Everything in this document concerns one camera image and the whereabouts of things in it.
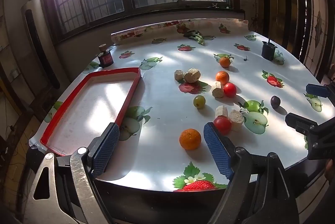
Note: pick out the fruit print tablecloth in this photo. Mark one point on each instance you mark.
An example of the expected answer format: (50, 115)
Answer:
(157, 161)

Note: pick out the medium orange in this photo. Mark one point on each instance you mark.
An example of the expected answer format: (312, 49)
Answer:
(222, 77)

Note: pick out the green grape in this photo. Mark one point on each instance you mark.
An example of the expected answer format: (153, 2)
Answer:
(199, 101)

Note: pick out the large round cork piece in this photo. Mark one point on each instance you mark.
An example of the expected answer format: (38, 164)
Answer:
(192, 75)

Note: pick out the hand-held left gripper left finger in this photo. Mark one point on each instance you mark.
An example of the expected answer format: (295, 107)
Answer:
(104, 152)

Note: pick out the stained glass door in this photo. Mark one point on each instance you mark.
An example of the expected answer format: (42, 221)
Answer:
(318, 28)

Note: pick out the red-rimmed white tray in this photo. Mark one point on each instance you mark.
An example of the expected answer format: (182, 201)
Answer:
(86, 109)

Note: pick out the person's right hand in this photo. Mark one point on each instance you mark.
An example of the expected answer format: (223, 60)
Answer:
(330, 169)

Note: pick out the small cork piece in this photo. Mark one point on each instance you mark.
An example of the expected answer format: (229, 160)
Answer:
(179, 74)

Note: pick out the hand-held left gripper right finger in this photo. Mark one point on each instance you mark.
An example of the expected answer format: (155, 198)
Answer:
(217, 152)

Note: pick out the red tomato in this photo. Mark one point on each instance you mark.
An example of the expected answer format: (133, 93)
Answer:
(229, 89)
(222, 125)

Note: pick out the white wall socket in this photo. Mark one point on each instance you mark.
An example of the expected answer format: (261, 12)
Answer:
(15, 73)

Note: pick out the dark purple plum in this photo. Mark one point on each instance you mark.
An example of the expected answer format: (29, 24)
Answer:
(275, 102)

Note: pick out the green leafy sprig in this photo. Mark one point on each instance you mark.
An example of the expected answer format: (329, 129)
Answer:
(195, 36)

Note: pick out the dark jar with cork lid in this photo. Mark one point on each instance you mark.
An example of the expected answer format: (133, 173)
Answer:
(106, 59)

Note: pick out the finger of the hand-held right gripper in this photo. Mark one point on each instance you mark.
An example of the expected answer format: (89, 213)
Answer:
(301, 122)
(317, 90)

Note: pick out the large orange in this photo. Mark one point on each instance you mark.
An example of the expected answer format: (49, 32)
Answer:
(190, 138)

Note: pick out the black cup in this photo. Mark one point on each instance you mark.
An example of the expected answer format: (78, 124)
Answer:
(268, 51)

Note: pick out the small orange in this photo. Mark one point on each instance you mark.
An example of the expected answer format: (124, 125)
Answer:
(225, 62)

